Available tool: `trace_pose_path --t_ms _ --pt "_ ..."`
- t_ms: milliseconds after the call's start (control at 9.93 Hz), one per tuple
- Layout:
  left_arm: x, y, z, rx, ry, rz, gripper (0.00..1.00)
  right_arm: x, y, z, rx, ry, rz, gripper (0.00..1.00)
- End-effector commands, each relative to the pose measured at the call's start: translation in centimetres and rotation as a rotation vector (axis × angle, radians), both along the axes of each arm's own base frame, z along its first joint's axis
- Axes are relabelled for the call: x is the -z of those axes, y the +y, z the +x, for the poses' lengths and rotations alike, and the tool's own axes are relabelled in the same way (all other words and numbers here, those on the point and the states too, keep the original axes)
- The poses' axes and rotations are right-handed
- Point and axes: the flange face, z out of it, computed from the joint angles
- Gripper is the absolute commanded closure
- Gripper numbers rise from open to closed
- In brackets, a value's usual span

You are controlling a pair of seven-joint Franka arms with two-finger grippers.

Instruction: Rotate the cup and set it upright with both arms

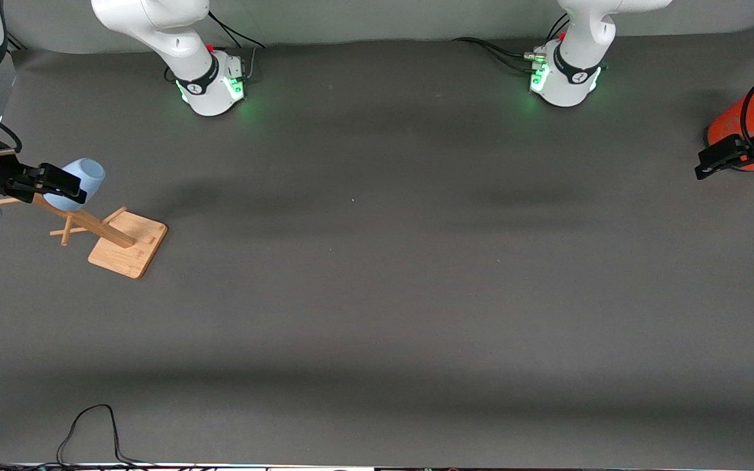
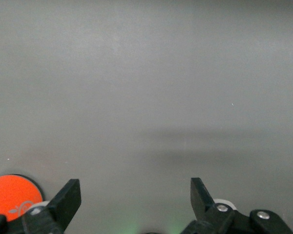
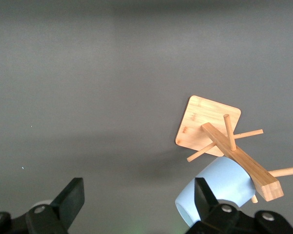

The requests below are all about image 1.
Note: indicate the light blue cup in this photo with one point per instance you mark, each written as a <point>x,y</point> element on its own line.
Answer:
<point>92,173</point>

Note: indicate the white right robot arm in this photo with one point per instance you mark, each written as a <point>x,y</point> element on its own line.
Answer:
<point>180,46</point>

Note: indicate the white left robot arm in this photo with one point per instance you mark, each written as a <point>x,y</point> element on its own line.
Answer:
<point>576,39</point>

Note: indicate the wooden cup rack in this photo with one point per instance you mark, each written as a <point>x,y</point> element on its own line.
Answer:
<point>127,245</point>

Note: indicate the orange cylindrical can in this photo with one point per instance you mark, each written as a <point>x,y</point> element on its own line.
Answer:
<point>730,124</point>

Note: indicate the dark grey table mat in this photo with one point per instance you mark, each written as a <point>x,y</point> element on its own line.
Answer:
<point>377,314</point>

